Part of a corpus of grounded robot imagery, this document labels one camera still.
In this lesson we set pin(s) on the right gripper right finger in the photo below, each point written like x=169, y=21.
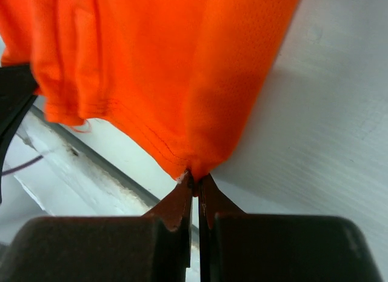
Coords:
x=239, y=246

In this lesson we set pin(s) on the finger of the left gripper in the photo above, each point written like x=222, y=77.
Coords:
x=17, y=96

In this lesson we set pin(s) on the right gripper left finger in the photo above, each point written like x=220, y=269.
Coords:
x=152, y=247

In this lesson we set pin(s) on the orange t shirt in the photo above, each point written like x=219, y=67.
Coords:
x=180, y=77

